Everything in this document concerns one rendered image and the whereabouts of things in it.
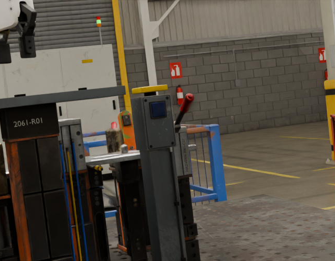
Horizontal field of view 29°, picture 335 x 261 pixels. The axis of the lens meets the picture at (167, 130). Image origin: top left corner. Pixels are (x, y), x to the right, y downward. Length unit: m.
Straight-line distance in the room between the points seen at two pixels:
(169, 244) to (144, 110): 0.29
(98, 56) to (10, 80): 1.32
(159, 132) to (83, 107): 8.26
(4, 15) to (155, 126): 0.37
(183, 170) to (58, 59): 8.09
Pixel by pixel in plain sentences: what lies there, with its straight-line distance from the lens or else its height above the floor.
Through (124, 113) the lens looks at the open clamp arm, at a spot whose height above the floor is 1.10.
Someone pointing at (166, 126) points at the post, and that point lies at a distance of 1.35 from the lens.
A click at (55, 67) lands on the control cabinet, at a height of 1.74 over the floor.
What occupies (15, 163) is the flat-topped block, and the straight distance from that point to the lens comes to 1.26.
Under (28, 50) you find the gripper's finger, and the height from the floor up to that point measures 1.25.
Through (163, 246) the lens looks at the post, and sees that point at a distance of 1.37.
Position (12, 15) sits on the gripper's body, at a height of 1.32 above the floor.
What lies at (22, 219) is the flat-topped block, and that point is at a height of 0.93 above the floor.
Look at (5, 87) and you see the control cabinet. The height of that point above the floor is 1.52.
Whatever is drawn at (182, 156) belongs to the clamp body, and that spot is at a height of 0.99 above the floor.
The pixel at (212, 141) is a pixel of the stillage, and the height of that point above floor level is 0.86.
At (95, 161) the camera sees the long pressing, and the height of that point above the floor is 1.00.
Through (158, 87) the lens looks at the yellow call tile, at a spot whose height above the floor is 1.15.
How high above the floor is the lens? 1.14
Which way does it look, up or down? 3 degrees down
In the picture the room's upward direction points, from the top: 7 degrees counter-clockwise
